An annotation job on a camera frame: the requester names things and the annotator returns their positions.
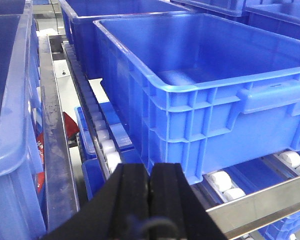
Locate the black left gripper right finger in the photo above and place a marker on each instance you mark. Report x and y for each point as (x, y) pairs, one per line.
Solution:
(172, 198)

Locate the blue bin right front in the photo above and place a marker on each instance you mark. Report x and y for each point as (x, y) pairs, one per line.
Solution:
(277, 16)

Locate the blue bin behind centre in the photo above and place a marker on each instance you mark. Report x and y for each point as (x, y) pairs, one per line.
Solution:
(80, 16)

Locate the steel divider rail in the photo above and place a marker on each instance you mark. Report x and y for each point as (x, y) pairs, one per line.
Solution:
(61, 196)

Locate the empty blue bin centre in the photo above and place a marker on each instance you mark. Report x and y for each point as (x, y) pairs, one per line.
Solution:
(202, 91)

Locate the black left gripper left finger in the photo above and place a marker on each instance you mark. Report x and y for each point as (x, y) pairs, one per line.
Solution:
(116, 212)

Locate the blue bin left with packets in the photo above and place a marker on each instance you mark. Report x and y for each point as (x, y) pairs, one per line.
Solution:
(20, 213)

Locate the red snack packet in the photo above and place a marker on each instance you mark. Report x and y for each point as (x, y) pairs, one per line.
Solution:
(71, 129)

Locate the stainless steel shelf beam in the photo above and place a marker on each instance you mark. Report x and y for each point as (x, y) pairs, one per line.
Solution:
(254, 211)

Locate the white roller track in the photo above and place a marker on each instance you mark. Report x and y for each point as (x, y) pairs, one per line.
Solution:
(93, 112)

